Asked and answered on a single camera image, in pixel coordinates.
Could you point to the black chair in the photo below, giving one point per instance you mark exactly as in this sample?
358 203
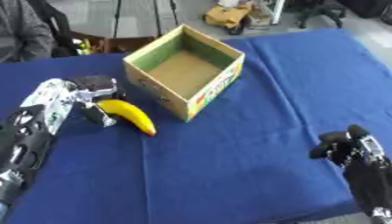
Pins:
56 26

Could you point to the black office chair base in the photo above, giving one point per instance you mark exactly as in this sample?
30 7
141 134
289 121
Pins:
321 13

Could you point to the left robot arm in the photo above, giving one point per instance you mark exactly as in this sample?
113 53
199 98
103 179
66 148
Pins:
35 122

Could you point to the yellow bag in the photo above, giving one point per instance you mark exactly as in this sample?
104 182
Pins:
227 14

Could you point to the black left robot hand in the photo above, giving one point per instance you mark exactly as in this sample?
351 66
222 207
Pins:
94 84

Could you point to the black tripod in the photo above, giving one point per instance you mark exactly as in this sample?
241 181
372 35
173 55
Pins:
145 16

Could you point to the tan cardboard box green inside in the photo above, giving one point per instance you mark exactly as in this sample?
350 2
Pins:
186 70

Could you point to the yellow toy banana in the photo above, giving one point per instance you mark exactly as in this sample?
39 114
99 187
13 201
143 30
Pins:
130 114

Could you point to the person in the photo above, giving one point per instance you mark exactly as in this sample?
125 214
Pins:
23 29

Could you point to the brown wooden crate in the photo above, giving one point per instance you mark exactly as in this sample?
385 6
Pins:
115 43

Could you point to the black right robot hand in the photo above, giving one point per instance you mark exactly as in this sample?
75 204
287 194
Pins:
339 143

